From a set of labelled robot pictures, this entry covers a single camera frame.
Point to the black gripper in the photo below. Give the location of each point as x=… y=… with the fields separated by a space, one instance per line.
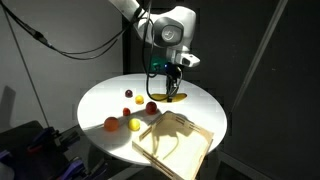
x=174 y=71

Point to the yellow toy banana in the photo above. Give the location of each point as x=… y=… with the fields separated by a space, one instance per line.
x=159 y=97

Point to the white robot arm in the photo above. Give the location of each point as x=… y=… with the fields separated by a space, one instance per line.
x=175 y=31

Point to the red toy tomato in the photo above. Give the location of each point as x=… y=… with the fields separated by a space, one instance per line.
x=151 y=108

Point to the small yellow-orange toy fruit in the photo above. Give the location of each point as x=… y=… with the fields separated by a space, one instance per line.
x=139 y=99

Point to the dark purple toy plum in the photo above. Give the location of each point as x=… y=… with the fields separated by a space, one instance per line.
x=128 y=93

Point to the small red toy fruit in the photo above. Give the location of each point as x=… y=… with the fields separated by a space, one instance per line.
x=126 y=111

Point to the yellow toy lemon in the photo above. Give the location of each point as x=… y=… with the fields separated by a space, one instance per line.
x=134 y=124

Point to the light wooden tray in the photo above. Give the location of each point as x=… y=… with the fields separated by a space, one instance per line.
x=180 y=150

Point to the toy orange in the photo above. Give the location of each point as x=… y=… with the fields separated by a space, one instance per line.
x=111 y=124

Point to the grey diagonal bar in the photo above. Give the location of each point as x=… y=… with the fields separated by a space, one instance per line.
x=259 y=50

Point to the blue clamp with orange tip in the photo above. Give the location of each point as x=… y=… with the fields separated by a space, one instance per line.
x=75 y=168
x=43 y=136

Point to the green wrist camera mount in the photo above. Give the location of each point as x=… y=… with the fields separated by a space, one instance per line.
x=156 y=63

